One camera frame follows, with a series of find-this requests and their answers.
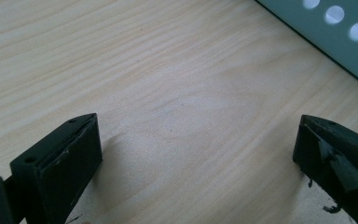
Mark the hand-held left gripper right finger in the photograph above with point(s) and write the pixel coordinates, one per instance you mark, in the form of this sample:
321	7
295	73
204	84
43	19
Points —
338	161

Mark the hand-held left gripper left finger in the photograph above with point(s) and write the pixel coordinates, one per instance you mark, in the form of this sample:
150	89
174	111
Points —
62	171

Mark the green mat with white dots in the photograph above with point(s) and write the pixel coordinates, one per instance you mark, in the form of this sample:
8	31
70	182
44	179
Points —
348	49

